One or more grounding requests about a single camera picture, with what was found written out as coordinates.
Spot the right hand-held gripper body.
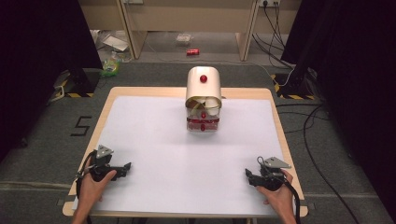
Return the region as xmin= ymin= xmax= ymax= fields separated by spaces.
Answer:
xmin=257 ymin=156 xmax=292 ymax=191

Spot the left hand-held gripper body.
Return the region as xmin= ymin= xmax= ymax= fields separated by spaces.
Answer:
xmin=89 ymin=144 xmax=126 ymax=183

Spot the clear plastic drawer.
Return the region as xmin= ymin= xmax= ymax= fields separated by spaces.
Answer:
xmin=186 ymin=117 xmax=221 ymax=133

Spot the pile of red coffee sticks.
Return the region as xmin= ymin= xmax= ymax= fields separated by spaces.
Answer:
xmin=187 ymin=118 xmax=220 ymax=131

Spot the white storage box red knob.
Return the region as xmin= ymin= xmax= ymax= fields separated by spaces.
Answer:
xmin=185 ymin=65 xmax=223 ymax=133

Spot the person's right hand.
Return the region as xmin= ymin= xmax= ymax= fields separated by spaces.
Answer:
xmin=256 ymin=169 xmax=297 ymax=217

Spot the person's left hand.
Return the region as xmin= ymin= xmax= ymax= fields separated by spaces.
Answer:
xmin=76 ymin=157 xmax=118 ymax=208

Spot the white paper cup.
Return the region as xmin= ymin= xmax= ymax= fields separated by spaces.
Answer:
xmin=205 ymin=96 xmax=221 ymax=117

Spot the black stand base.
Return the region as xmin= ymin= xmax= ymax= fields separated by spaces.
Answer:
xmin=65 ymin=68 xmax=101 ymax=95

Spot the green plastic bag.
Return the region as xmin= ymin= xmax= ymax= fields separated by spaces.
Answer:
xmin=100 ymin=51 xmax=122 ymax=78

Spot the black curtain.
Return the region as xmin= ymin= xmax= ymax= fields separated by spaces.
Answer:
xmin=280 ymin=0 xmax=396 ymax=220
xmin=0 ymin=0 xmax=105 ymax=162

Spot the white crumpled bag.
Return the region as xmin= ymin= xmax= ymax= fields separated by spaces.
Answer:
xmin=90 ymin=29 xmax=132 ymax=54

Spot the clear plastic bag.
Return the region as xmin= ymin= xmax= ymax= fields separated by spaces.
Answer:
xmin=175 ymin=33 xmax=194 ymax=45

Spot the beige wooden desk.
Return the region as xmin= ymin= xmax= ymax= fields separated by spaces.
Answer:
xmin=78 ymin=0 xmax=303 ymax=63

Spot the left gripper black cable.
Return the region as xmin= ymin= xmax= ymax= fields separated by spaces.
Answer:
xmin=75 ymin=150 xmax=96 ymax=200

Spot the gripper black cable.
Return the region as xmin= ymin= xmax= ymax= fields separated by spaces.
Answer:
xmin=279 ymin=176 xmax=302 ymax=224
xmin=75 ymin=150 xmax=96 ymax=200

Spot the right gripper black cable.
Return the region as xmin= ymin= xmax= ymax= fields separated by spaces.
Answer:
xmin=279 ymin=176 xmax=302 ymax=224

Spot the long black floor cable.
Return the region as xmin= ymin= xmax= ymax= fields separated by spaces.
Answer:
xmin=275 ymin=104 xmax=362 ymax=224

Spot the black power cable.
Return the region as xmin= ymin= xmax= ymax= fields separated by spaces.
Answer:
xmin=251 ymin=1 xmax=295 ymax=69

